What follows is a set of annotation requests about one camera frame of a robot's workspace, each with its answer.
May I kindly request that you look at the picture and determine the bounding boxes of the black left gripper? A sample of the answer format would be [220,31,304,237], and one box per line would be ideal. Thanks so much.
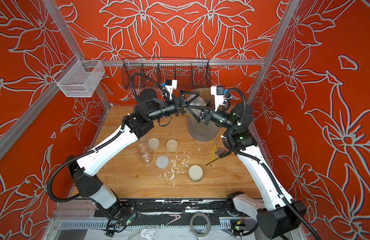
[148,90,199,123]

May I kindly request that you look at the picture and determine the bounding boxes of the beige lid of back jar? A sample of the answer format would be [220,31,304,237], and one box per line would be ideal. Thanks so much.
[166,140,179,152]

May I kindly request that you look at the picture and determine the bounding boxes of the glass jar patterned lid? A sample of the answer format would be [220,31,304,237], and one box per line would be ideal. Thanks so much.
[136,144,153,164]

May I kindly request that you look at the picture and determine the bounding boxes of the glass jar beige lid back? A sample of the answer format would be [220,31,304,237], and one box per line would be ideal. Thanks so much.
[191,88,214,107]

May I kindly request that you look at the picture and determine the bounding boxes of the glass jar beige lid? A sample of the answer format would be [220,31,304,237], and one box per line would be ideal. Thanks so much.
[191,88,214,107]
[188,165,203,182]

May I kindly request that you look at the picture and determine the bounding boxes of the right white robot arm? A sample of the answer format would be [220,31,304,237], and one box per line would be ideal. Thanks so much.
[187,103,306,240]

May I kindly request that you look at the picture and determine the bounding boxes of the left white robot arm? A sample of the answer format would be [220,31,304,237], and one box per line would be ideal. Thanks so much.
[68,89,200,211]

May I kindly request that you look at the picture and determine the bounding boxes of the translucent ribbed trash bin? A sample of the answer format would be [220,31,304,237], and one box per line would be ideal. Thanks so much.
[188,116,219,142]

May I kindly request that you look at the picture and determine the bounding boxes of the yellow pencil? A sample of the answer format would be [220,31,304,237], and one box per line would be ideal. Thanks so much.
[210,140,217,168]

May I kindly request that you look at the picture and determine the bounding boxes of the glass jar beige lid front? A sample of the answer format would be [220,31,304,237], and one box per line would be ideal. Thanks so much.
[188,165,203,182]

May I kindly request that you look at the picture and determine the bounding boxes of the clear tape roll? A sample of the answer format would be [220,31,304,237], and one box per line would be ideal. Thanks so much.
[190,212,212,238]

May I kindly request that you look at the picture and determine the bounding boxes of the black wire wall basket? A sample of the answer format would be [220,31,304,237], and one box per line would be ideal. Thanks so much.
[121,58,212,90]

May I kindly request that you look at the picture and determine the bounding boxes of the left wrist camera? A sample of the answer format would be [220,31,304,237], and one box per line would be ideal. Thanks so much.
[162,80,178,101]

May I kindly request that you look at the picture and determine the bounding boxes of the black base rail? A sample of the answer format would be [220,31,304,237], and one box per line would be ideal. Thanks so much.
[93,197,255,218]

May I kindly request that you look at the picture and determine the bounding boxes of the clear plastic wall basket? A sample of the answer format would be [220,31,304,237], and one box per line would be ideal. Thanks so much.
[53,56,105,98]

